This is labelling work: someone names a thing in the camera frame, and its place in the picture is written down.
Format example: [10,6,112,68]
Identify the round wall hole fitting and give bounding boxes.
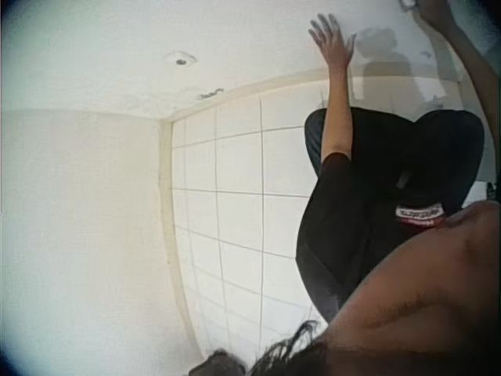
[164,50,198,68]

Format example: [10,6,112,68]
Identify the person's right hand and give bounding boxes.
[413,0,449,27]

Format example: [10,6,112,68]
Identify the person's legs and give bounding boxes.
[304,108,487,215]

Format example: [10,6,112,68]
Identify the person's left hand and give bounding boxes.
[308,13,358,72]

